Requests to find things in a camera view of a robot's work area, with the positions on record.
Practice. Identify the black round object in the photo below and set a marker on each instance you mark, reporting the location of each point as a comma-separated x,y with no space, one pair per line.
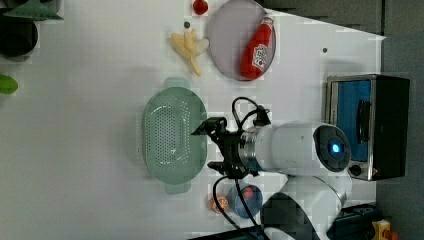
17,36

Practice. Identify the peeled banana toy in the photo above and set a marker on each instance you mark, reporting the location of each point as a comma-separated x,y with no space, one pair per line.
189,47

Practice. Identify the green plastic strainer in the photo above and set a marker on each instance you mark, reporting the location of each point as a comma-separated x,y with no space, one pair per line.
172,153

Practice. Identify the red strawberry toy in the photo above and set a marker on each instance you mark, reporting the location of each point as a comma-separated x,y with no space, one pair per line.
200,7

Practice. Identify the grey round plate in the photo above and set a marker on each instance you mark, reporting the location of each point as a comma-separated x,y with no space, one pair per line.
230,30

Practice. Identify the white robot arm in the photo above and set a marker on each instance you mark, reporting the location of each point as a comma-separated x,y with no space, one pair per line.
313,156

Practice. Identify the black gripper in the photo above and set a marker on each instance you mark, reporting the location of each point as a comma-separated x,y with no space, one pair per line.
228,144

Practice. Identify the orange fruit toy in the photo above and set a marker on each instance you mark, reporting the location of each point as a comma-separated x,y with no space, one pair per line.
218,204

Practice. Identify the red ketchup bottle toy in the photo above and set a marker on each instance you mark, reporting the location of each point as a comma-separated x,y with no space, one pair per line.
254,58

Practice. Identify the green leaf object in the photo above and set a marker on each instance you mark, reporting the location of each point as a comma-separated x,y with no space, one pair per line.
8,85

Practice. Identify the dark green cone object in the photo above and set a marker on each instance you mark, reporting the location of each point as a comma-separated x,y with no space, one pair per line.
34,10

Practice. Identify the black toaster oven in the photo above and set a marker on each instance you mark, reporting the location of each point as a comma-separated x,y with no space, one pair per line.
372,110

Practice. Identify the blue bowl with red item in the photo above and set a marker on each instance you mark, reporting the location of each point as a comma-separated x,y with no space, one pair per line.
252,197

